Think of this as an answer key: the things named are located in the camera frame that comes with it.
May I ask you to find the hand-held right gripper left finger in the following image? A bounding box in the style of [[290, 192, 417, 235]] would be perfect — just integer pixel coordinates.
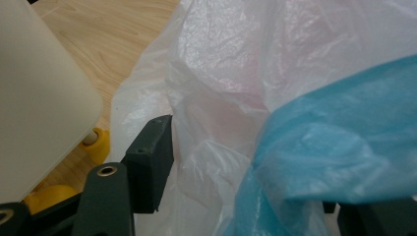
[[121, 114, 175, 214]]

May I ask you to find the translucent white-blue plastic bag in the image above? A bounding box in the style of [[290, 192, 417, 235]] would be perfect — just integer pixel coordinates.
[[109, 0, 417, 236]]

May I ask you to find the white trash bin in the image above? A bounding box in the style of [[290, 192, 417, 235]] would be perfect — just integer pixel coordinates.
[[0, 0, 111, 215]]

